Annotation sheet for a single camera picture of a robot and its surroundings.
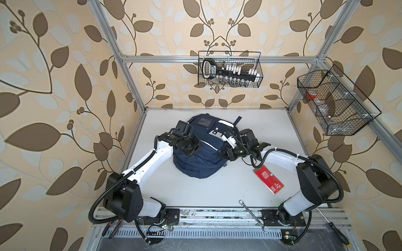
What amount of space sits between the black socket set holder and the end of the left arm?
375 millimetres

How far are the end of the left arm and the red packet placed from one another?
427mm

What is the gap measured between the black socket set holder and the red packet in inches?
20.5

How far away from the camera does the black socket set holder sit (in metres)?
0.84

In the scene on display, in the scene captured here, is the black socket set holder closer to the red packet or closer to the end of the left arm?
the end of the left arm

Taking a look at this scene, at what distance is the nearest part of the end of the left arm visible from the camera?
59 centimetres

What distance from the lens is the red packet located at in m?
0.84
